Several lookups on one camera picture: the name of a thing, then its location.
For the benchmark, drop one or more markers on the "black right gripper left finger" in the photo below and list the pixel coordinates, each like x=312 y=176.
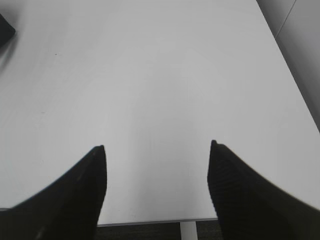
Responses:
x=67 y=209

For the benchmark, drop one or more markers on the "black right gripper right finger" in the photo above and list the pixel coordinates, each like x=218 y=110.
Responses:
x=249 y=207

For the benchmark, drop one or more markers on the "dark blue lunch bag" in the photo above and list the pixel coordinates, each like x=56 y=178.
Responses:
x=6 y=31

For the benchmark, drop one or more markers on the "white table leg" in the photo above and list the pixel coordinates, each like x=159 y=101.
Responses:
x=188 y=230

